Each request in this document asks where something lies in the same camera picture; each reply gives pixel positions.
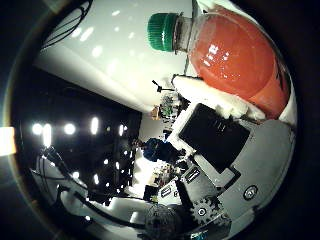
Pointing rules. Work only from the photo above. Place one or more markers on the orange juice bottle green cap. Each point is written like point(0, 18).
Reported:
point(233, 56)

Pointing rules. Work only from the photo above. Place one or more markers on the person in dark blue shirt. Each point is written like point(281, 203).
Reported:
point(156, 150)

